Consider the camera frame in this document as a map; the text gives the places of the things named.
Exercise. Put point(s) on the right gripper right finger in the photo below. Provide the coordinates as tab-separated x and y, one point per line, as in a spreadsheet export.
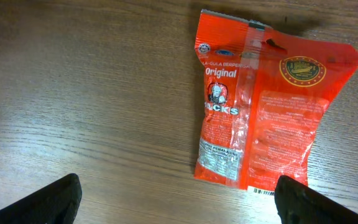
298	204

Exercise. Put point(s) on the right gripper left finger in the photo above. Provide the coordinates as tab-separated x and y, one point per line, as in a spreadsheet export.
56	203

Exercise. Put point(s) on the red snack bag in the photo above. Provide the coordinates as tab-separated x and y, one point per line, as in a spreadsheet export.
265	93

